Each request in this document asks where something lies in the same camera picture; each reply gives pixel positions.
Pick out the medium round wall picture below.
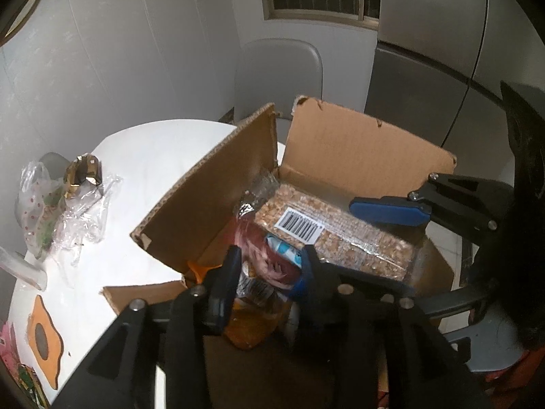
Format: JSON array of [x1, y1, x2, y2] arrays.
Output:
[[0, 0, 46, 48]]

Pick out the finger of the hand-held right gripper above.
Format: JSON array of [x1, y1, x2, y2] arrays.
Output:
[[415, 290, 488, 319], [350, 172, 512, 231]]

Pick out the clear peanut brittle pack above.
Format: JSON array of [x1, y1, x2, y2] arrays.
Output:
[[253, 183, 421, 285]]

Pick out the gold foil wrapper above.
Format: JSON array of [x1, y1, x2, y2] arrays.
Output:
[[64, 155, 104, 199]]

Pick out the stainless steel refrigerator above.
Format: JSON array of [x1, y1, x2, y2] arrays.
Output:
[[364, 0, 545, 190]]

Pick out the person's red garment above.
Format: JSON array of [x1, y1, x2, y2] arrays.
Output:
[[485, 345, 545, 409]]

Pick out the light blue snack packet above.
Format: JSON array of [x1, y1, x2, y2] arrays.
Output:
[[266, 234, 306, 266]]

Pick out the small orange snack packet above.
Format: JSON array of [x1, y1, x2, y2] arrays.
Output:
[[187, 260, 223, 285]]

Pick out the pink plastic bag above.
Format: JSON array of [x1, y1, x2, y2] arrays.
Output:
[[0, 321, 18, 368]]

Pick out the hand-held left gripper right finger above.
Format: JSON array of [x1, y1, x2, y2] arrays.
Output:
[[294, 243, 486, 409]]

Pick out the orange flower-shaped coaster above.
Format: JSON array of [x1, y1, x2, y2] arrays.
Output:
[[26, 296, 65, 391]]

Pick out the crumpled clear plastic wrap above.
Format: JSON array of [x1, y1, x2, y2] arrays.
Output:
[[52, 175, 123, 289]]

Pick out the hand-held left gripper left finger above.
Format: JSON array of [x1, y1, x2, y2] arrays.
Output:
[[51, 245, 243, 409]]

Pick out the brown cardboard box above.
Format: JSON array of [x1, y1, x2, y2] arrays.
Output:
[[102, 96, 458, 409]]

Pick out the clear bag with food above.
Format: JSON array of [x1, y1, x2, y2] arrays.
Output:
[[17, 160, 69, 261]]

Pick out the clear plastic tube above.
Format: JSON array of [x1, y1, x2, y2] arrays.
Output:
[[0, 246, 48, 291]]

